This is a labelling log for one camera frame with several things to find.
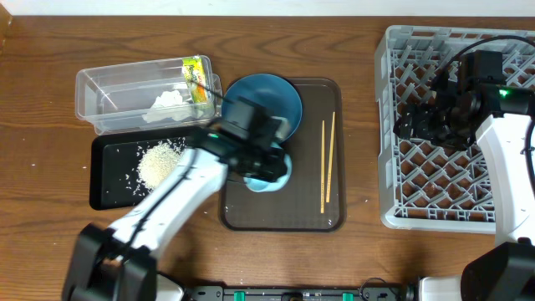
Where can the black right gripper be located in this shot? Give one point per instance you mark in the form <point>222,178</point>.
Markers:
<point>421,130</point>

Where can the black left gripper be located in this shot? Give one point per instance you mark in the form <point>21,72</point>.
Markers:
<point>278,168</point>

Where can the light blue bowl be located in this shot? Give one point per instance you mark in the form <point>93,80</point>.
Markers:
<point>267,184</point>

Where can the white rice pile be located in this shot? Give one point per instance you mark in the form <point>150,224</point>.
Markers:
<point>154,162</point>

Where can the white tissue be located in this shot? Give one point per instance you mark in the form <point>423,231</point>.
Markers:
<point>171,105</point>

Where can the yellow snack wrapper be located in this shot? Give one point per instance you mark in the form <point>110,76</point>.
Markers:
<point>195,77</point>

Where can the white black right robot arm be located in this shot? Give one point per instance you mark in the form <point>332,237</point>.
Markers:
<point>500,121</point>

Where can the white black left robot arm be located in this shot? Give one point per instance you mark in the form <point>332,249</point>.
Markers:
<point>120,262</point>

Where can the grey dishwasher rack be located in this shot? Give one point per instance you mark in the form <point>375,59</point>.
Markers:
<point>423,186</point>

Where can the clear plastic waste bin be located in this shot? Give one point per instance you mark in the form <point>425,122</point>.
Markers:
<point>113,98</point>

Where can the brown serving tray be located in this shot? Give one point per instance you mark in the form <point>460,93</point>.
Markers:
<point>296,207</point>

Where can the dark blue plate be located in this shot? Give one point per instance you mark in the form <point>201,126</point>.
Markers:
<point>273,92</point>

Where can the right wooden chopstick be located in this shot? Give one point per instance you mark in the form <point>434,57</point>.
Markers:
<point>331,158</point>

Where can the black rectangular tray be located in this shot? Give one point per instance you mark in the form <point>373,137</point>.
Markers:
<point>114,180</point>

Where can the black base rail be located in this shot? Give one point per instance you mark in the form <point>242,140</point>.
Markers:
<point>372,289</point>

